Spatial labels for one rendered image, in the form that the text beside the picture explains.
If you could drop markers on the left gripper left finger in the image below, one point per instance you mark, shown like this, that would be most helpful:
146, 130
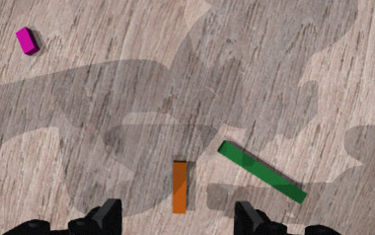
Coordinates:
106, 221

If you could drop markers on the magenta rectangular block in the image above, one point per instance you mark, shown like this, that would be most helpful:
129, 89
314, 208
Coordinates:
27, 41

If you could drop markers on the green rod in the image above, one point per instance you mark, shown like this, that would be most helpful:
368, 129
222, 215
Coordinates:
260, 171

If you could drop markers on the orange rod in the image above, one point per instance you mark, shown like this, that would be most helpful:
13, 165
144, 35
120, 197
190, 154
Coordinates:
179, 186

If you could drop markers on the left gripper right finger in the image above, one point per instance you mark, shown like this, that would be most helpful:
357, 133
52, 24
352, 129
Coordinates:
250, 221

